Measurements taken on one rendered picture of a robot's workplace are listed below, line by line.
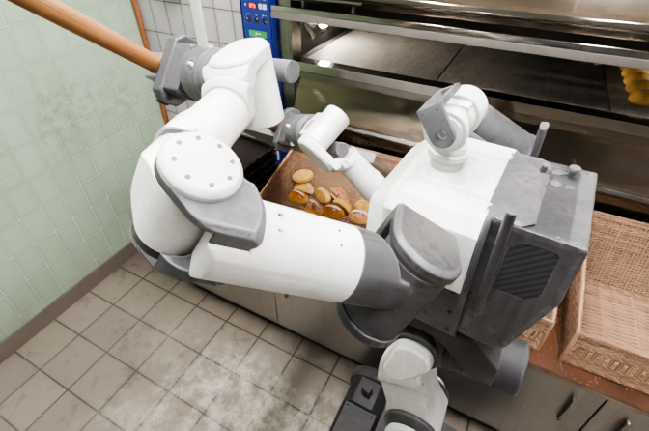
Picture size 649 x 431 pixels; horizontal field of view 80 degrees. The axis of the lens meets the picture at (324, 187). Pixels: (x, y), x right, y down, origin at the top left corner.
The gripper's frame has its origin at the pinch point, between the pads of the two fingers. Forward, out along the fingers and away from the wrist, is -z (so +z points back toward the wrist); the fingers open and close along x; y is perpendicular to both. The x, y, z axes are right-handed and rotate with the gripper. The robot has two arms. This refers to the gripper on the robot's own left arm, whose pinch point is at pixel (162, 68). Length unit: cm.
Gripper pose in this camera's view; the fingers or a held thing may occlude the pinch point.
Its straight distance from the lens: 79.0
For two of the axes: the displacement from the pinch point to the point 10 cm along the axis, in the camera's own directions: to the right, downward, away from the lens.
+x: -2.9, 9.6, 0.0
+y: 5.0, 1.5, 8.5
